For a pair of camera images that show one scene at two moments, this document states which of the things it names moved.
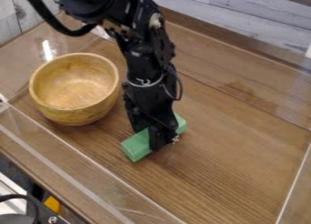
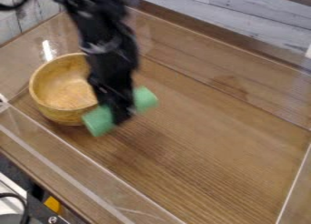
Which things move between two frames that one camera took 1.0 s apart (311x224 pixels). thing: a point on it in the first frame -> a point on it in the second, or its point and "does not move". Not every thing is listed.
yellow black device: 51,212 does not move
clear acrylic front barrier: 40,157 does not move
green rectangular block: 138,147 -> 101,121
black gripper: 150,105 -> 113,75
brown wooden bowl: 74,86 does not move
